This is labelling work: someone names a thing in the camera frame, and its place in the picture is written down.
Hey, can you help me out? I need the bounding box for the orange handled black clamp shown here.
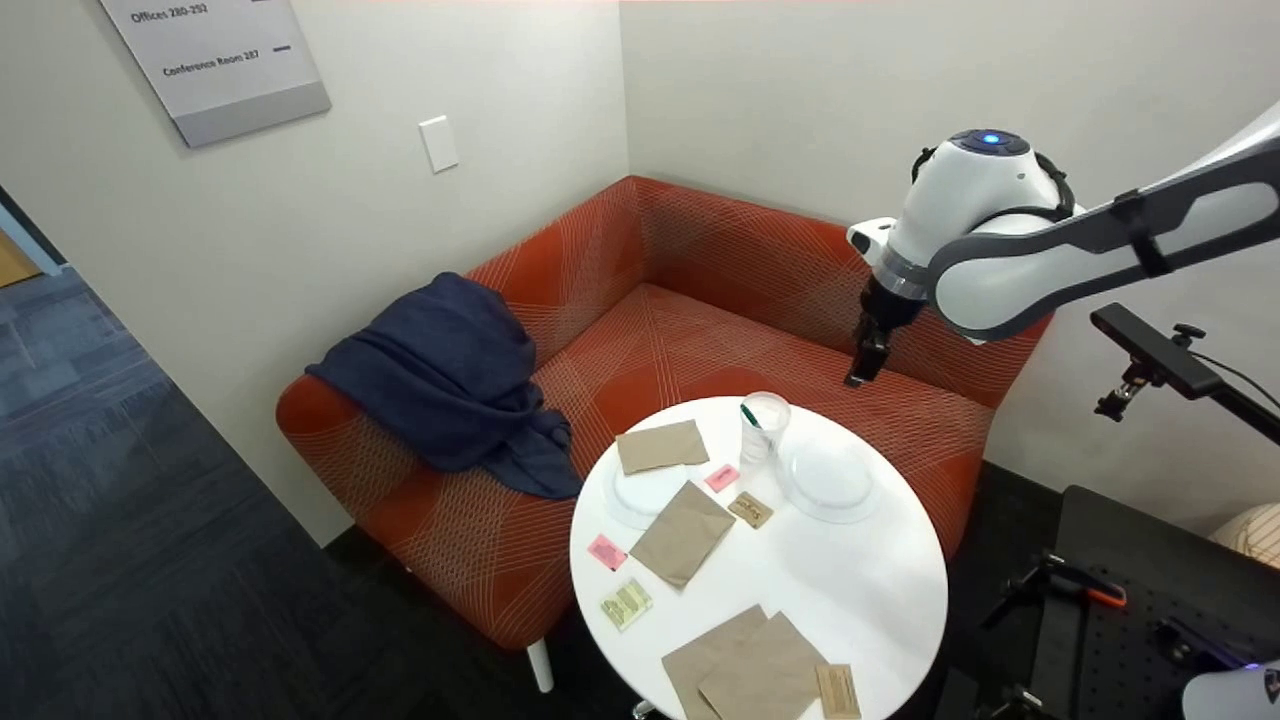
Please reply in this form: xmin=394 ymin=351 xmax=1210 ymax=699
xmin=985 ymin=551 xmax=1132 ymax=632

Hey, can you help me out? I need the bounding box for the grey wall sign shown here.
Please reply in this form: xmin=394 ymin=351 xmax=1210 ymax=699
xmin=92 ymin=0 xmax=335 ymax=151

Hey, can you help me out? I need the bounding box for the white rounded device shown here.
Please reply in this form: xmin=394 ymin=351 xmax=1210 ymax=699
xmin=1178 ymin=662 xmax=1280 ymax=720

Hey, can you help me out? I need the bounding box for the beige cushion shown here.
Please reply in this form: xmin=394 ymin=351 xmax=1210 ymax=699
xmin=1208 ymin=502 xmax=1280 ymax=571

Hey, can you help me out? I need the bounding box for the dark blue blanket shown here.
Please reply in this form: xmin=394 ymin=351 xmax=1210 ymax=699
xmin=304 ymin=270 xmax=588 ymax=505

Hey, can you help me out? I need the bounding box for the brown paper napkin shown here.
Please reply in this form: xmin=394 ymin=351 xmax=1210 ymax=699
xmin=658 ymin=599 xmax=777 ymax=720
xmin=610 ymin=417 xmax=710 ymax=481
xmin=628 ymin=478 xmax=741 ymax=595
xmin=690 ymin=611 xmax=831 ymax=720

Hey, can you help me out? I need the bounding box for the small brown sugar packet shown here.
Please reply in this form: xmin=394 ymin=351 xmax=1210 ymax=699
xmin=724 ymin=488 xmax=777 ymax=534

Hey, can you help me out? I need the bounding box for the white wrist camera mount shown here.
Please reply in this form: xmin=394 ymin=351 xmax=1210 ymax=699
xmin=845 ymin=216 xmax=901 ymax=270

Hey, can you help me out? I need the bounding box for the clear plastic measuring cup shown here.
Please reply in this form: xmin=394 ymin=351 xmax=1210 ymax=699
xmin=734 ymin=387 xmax=797 ymax=493

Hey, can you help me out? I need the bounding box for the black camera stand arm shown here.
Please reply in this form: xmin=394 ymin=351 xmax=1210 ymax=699
xmin=1089 ymin=299 xmax=1280 ymax=448

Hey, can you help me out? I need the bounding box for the large brown printed packet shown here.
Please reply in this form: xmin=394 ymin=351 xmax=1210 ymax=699
xmin=810 ymin=662 xmax=864 ymax=720

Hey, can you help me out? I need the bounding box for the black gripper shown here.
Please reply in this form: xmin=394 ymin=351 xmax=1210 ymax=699
xmin=845 ymin=273 xmax=926 ymax=392

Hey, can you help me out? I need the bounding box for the orange patterned sofa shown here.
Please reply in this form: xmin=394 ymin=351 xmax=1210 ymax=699
xmin=271 ymin=174 xmax=1056 ymax=698

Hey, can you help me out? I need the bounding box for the yellow sweetener packet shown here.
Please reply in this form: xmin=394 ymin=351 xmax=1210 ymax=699
xmin=614 ymin=577 xmax=658 ymax=625
xmin=597 ymin=585 xmax=638 ymax=637

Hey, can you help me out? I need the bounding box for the grey marker with green cap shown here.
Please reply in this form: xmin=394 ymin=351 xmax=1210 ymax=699
xmin=734 ymin=401 xmax=777 ymax=466

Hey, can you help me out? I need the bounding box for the black cable on robot arm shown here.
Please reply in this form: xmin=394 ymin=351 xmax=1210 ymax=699
xmin=923 ymin=138 xmax=1280 ymax=291

